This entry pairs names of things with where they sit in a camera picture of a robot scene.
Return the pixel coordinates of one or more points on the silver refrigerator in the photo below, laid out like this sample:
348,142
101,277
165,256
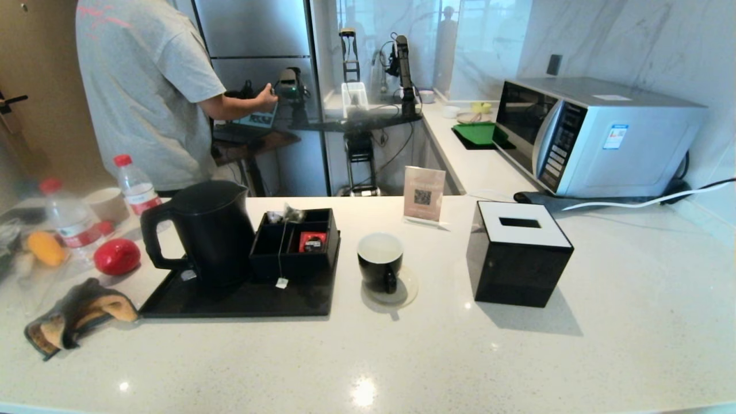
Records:
253,34

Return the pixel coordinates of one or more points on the green cutting board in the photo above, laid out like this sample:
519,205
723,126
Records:
477,133

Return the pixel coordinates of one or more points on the person in grey shirt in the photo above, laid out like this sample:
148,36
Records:
144,86

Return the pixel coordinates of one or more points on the small white bowl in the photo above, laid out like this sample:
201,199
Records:
451,111

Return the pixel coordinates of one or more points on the black upright frame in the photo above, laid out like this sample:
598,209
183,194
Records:
347,31

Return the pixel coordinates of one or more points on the black electric kettle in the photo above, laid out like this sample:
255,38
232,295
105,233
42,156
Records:
213,230

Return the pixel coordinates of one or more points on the paper cup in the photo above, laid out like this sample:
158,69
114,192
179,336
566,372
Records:
109,204

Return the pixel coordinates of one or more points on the red apple toy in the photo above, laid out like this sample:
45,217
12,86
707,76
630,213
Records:
118,257

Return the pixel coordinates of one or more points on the brown wooden desk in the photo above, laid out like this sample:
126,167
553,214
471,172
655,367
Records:
253,148

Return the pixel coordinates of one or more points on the black compartment organizer box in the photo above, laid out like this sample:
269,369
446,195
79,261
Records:
267,261

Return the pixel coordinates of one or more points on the yellow item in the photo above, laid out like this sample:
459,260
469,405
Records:
482,107

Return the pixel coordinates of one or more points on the beige plate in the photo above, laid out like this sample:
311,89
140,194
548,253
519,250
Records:
468,118

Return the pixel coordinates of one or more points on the black laptop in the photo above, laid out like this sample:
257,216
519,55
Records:
259,119

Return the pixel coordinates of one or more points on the black tissue box white lid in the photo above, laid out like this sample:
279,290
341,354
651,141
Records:
517,270

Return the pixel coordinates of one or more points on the red packet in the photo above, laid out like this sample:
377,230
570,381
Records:
312,238

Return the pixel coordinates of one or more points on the water bottle red cap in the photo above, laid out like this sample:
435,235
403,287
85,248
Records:
138,192
72,224

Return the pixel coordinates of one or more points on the brown black oven mitt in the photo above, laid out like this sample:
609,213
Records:
86,299

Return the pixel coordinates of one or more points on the black rectangular serving tray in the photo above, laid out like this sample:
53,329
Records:
247,302

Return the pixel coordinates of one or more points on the black rig stand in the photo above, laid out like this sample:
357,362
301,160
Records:
359,149

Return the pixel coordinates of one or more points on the translucent round coaster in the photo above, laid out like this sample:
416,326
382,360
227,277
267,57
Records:
409,290

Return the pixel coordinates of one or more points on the black mug white inside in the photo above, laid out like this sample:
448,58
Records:
379,270

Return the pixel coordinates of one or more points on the orange fruit toy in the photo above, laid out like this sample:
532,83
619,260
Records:
46,248

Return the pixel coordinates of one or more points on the silver microwave oven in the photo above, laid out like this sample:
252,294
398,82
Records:
627,149

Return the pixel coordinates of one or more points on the dark wall socket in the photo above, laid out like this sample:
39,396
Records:
554,64

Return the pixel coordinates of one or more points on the clear pyramid tea bag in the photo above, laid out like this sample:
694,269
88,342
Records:
294,214

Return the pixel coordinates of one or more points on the QR code sign stand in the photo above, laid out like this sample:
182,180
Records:
424,195

